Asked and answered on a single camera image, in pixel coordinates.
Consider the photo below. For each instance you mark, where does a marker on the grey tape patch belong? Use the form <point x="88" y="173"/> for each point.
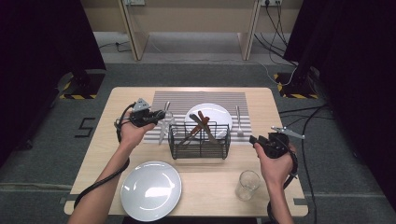
<point x="66" y="198"/>
<point x="300" y="201"/>

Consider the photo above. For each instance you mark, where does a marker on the black curtain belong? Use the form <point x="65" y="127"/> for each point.
<point x="37" y="62"/>
<point x="358" y="77"/>

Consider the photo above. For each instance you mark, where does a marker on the white round plate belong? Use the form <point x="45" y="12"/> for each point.
<point x="218" y="113"/>
<point x="151" y="196"/>

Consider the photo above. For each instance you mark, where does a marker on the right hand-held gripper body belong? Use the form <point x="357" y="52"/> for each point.
<point x="277" y="146"/>

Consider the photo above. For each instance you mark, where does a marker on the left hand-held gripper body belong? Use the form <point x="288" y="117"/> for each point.
<point x="140" y="116"/>

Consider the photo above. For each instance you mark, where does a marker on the white wall outlet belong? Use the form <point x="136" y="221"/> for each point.
<point x="134" y="2"/>

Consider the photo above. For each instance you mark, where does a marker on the striped placemat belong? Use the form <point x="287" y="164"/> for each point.
<point x="186" y="99"/>

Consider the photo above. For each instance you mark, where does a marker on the silver fork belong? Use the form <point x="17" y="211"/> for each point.
<point x="238" y="118"/>

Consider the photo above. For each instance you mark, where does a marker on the white power strip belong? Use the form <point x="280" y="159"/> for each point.
<point x="271" y="2"/>

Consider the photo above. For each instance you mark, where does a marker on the person's left hand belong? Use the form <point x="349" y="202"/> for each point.
<point x="132" y="135"/>

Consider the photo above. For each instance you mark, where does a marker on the silver table knife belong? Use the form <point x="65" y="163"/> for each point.
<point x="162" y="138"/>

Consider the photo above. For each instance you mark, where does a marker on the person's right hand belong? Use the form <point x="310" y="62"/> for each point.
<point x="278" y="171"/>

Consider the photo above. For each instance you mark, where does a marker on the black stand base striped tape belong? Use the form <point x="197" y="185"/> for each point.
<point x="289" y="90"/>
<point x="93" y="84"/>

